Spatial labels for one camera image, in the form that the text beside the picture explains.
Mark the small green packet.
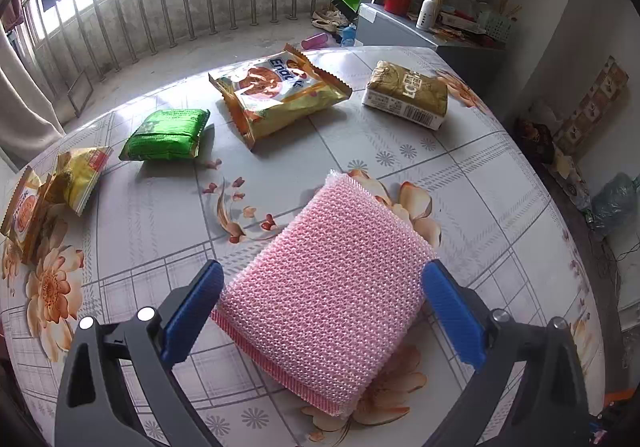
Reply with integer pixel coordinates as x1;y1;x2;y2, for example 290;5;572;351
119;109;210;161

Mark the yellow crumpled snack packet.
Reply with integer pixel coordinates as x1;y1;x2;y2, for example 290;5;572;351
44;146;113;215

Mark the pink knitted scrub sponge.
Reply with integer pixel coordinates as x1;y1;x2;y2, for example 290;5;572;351
212;172;436;417

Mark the small white bottle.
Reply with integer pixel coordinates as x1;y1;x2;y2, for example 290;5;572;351
416;0;437;31

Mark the white plastic basket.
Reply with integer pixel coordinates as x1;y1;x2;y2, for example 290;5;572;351
477;10;513;44

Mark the large water jug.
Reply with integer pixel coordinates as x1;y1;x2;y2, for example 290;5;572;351
591;172;639;237

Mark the floral plastic tablecloth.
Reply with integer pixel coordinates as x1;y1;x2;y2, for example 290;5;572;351
0;44;606;447

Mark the small gold tissue pack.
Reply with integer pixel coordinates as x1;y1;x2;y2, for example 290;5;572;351
362;60;448;131

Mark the orange brown snack packet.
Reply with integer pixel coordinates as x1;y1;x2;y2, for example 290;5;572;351
1;166;51;264

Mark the yellow orange snack bag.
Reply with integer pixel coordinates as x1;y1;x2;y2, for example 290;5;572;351
209;44;352;148

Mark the patterned cardboard roll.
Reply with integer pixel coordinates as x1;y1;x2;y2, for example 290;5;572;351
553;56;628;155

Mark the grey low cabinet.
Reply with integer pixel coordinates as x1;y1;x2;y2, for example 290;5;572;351
356;3;506;95

